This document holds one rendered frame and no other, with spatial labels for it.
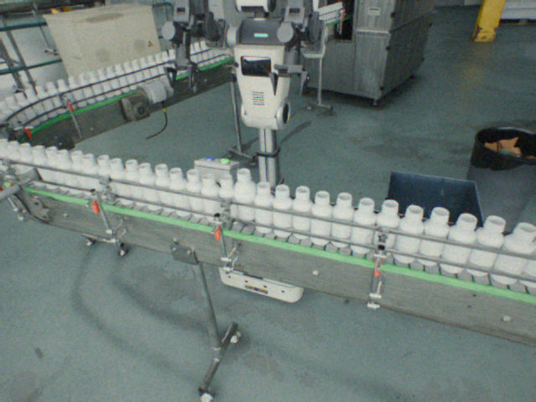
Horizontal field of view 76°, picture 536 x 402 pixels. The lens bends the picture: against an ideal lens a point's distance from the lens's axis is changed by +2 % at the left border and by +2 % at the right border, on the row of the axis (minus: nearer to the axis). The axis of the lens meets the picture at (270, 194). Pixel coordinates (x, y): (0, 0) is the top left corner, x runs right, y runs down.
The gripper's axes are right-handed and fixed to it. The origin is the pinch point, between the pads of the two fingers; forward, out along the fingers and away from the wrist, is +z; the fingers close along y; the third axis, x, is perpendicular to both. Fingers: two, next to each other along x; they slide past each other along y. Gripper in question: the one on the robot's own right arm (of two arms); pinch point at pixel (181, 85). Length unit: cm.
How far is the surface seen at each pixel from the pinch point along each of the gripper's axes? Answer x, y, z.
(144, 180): -29.6, 10.4, 35.7
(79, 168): -31.1, -17.7, 34.6
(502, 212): 153, 144, 51
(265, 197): -26, 52, 36
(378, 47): 312, 29, -105
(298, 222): -22, 62, 43
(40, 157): -33, -35, 32
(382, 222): -22, 84, 39
